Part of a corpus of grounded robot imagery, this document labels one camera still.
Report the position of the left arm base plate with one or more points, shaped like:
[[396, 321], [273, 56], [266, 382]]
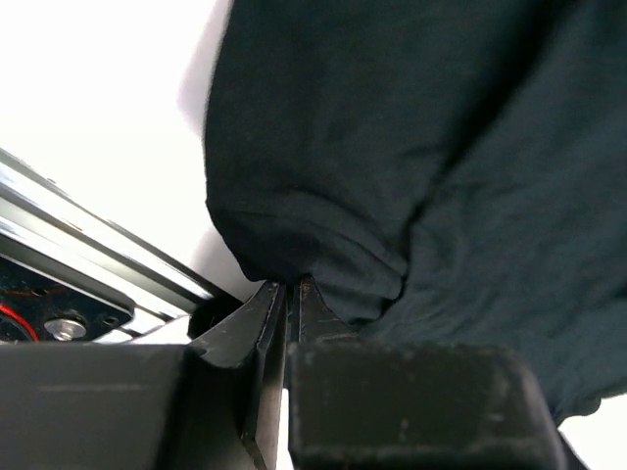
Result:
[[44, 300]]

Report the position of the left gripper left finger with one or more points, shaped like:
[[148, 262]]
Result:
[[211, 404]]

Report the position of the black t-shirt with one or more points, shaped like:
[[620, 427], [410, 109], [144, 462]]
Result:
[[447, 172]]

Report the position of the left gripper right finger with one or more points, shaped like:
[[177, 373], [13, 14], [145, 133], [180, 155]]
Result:
[[355, 405]]

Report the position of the aluminium front rail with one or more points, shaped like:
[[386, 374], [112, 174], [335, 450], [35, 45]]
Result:
[[38, 214]]

